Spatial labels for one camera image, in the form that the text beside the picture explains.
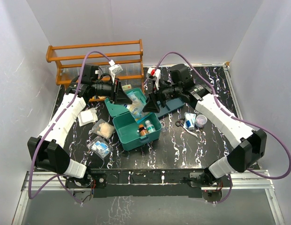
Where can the blue-white swab bag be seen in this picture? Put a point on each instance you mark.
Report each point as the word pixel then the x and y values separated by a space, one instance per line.
pixel 136 108

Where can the black scissors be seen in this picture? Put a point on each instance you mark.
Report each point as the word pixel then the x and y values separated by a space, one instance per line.
pixel 180 123

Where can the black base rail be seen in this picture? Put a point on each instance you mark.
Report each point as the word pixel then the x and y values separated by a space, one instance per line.
pixel 152 182

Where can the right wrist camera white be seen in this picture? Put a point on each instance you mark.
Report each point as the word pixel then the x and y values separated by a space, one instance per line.
pixel 155 75

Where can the white-blue ointment tube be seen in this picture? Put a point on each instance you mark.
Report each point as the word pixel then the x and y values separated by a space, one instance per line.
pixel 189 120

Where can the teal medicine kit box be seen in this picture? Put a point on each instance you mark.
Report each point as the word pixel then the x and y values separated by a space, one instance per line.
pixel 127 128

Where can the white bottle green label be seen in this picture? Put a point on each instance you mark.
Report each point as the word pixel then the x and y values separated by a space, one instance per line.
pixel 149 126

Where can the blue-grey divided tray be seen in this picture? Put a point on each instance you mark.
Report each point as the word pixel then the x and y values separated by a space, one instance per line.
pixel 170 106

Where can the bag of blue-white packets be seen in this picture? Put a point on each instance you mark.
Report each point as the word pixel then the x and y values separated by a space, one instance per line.
pixel 100 147

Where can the white gauze pad packet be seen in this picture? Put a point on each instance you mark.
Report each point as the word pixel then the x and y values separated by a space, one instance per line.
pixel 87 116

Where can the clear round container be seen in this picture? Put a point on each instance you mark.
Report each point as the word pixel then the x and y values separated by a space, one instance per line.
pixel 200 121

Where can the brown bottle orange cap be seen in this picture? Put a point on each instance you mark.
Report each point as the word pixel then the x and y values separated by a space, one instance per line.
pixel 142 130

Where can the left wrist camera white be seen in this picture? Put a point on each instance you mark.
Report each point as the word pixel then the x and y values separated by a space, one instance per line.
pixel 114 69

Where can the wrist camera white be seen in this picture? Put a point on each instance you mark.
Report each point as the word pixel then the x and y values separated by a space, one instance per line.
pixel 155 75
pixel 114 69

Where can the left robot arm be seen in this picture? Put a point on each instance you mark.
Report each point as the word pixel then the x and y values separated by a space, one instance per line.
pixel 46 150

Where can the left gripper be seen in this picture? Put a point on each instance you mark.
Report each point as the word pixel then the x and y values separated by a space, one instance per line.
pixel 117 95

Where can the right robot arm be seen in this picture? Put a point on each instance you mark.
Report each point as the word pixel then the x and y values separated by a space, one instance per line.
pixel 248 144

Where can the white-green medicine box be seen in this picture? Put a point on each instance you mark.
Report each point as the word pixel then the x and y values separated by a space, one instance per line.
pixel 127 87

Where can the wooden orange shelf rack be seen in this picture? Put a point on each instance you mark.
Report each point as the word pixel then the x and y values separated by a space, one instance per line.
pixel 129 54

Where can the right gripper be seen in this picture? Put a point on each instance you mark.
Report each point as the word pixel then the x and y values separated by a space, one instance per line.
pixel 151 105

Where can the bag of cotton balls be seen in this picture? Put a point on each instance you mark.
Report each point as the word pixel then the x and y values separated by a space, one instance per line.
pixel 103 129

